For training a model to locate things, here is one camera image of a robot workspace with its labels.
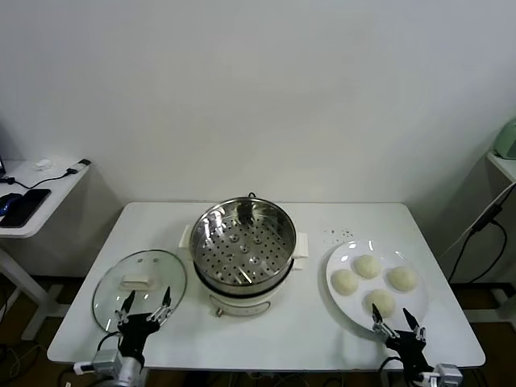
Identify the blue computer mouse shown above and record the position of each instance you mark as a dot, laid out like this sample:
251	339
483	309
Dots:
8	201

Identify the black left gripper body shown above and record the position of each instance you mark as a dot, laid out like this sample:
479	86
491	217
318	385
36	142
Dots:
135	330

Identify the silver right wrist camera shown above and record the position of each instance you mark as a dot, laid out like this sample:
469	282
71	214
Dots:
449	375

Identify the black smartphone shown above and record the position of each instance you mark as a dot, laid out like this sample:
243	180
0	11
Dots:
24	205

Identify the white oval plate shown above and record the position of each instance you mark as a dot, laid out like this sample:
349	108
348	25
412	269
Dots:
403	310

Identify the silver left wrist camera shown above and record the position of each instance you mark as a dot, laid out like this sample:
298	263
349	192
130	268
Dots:
106	360

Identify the white table with appliance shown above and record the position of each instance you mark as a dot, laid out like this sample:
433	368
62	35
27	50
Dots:
504	165

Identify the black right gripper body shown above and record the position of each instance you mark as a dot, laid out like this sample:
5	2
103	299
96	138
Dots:
411	348

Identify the stainless steel steamer basket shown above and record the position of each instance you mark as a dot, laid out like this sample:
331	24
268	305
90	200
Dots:
225	250

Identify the white steamed baozi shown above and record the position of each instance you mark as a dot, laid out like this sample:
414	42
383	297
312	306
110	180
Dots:
401	279
383	300
344	281
367	266

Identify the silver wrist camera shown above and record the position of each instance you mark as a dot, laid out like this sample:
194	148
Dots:
106	360
449	375

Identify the mint green appliance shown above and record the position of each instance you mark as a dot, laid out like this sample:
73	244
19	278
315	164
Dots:
508	139

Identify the white side table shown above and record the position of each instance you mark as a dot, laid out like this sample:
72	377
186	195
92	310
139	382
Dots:
44	177

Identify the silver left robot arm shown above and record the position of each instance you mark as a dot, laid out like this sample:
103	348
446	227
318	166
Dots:
130	373

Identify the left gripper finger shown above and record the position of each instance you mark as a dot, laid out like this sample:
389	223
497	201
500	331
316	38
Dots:
126	310
164	308

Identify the white electric cooker pot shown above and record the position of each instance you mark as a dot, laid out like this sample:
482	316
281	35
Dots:
238	306

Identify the small white object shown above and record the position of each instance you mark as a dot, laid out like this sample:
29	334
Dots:
42	164

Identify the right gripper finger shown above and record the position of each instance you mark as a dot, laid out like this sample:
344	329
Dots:
379	322
415	324

